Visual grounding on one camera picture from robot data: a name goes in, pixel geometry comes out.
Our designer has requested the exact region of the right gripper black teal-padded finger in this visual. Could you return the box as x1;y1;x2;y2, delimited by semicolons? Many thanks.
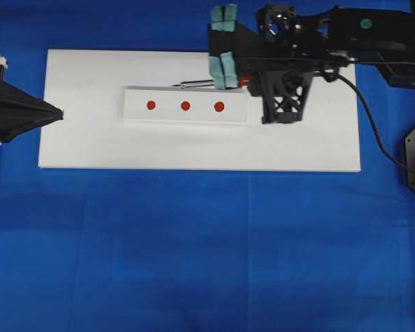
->
208;3;237;55
208;52;238;89

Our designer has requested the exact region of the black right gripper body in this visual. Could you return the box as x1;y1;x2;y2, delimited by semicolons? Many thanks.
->
237;3;333;98

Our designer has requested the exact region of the red handled soldering iron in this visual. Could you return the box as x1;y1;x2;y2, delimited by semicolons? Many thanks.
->
172;75;254;89

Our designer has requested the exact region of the black soldering iron cable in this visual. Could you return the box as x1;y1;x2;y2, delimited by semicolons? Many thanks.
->
241;57;415;177

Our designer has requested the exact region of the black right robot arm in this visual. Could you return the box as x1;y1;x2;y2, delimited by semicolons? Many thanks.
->
208;3;415;97

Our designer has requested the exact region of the small white raised plate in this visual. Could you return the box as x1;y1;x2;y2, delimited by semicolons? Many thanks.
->
122;86;248;125

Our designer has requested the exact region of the large white board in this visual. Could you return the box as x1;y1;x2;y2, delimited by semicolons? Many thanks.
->
38;50;361;172

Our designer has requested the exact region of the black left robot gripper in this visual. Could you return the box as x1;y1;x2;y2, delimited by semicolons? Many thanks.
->
0;52;64;145

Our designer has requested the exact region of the blue table cloth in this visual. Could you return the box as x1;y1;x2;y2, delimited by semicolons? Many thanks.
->
0;0;415;332

